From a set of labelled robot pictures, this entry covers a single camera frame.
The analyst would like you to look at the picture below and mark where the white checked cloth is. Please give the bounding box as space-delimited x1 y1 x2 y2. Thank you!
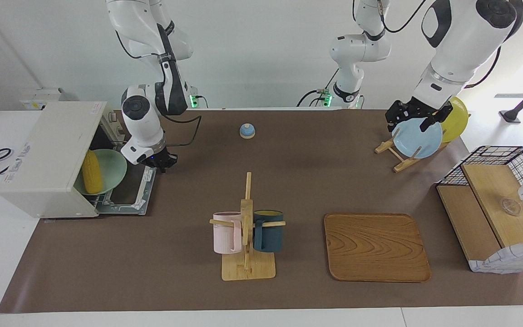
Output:
468 239 523 275

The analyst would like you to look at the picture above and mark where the beige toaster oven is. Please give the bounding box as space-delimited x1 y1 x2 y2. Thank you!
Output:
0 101 158 219

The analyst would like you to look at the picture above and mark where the brown table mat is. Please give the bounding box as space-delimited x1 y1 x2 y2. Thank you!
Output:
0 109 523 314

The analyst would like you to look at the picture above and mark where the dark blue mug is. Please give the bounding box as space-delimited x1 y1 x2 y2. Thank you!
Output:
252 210 284 253

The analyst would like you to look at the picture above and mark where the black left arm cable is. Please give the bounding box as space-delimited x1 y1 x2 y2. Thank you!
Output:
376 0 523 89

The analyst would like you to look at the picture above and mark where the wooden mug tree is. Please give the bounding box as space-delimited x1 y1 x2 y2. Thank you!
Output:
210 172 286 281

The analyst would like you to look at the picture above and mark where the wooden wire basket shelf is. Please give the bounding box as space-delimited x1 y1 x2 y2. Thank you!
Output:
436 146 523 274

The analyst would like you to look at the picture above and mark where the light blue plate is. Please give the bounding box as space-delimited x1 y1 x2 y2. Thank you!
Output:
392 119 444 159

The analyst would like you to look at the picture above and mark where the light green plate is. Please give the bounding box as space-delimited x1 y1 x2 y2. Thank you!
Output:
74 149 128 196

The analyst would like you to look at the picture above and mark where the wooden plate rack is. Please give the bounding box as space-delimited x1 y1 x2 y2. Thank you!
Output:
375 129 451 173

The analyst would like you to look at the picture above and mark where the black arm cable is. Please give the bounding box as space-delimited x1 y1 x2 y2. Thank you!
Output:
376 0 523 89
115 27 203 148

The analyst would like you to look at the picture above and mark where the yellow plate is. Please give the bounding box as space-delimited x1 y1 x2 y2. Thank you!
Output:
441 97 469 144

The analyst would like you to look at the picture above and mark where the pink mug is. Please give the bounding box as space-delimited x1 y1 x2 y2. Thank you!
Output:
212 212 244 254

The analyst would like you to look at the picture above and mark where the small clear glass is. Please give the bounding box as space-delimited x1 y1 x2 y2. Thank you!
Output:
500 198 522 216

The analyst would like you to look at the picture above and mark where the white wall box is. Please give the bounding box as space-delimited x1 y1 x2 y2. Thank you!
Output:
20 88 65 111

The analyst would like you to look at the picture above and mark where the yellow corn cob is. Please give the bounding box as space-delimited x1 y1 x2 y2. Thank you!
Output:
82 150 104 195

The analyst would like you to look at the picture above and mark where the brown wooden tray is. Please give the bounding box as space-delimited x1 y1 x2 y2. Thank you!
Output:
324 213 432 283

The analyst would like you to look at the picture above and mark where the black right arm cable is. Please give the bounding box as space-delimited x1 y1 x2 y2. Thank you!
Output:
115 27 203 148

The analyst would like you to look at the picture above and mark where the black left base cable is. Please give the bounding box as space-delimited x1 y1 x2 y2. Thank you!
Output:
301 68 340 108

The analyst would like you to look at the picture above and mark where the glass oven door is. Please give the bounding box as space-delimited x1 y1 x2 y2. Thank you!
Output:
96 143 158 216

